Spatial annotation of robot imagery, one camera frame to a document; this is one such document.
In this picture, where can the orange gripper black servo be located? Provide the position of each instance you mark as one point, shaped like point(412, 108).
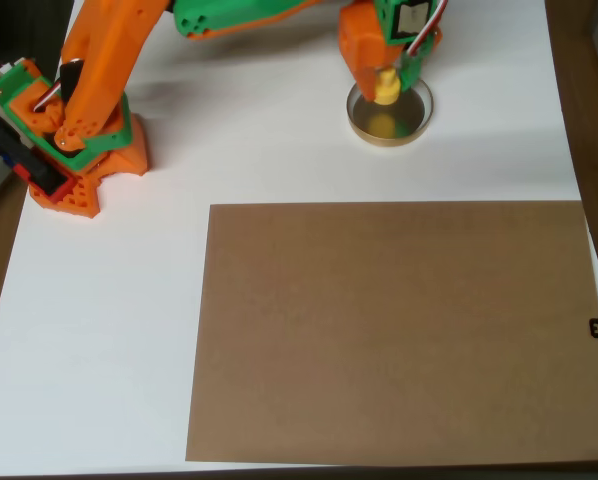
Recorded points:
point(360, 57)

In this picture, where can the small yellow plastic piece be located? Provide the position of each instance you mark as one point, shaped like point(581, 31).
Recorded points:
point(386, 92)

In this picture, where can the green orange robot arm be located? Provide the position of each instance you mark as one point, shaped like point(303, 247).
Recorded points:
point(109, 50)

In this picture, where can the shallow brown round dish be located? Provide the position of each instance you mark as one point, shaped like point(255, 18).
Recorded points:
point(364, 120)

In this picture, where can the brown rectangular board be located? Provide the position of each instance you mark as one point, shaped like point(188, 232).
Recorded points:
point(379, 325)

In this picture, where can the small black tag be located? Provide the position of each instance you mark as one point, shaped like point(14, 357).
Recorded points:
point(597, 328)

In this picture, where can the black red table clamp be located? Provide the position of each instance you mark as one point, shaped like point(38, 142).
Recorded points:
point(24, 160)

